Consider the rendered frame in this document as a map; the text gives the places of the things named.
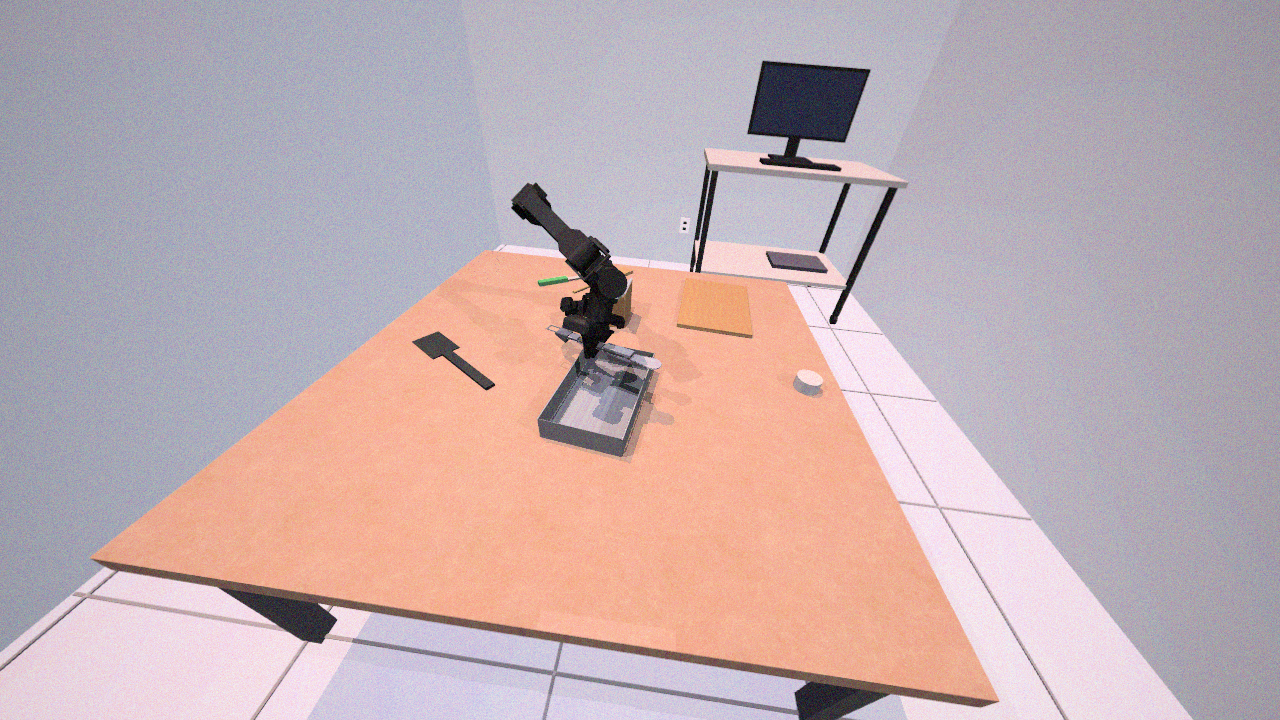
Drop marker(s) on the short grey cylinder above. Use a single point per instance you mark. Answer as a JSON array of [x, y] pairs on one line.
[[807, 382]]

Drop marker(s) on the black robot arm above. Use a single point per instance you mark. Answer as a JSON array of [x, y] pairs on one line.
[[582, 253]]

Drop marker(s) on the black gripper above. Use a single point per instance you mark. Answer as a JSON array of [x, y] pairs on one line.
[[594, 326]]

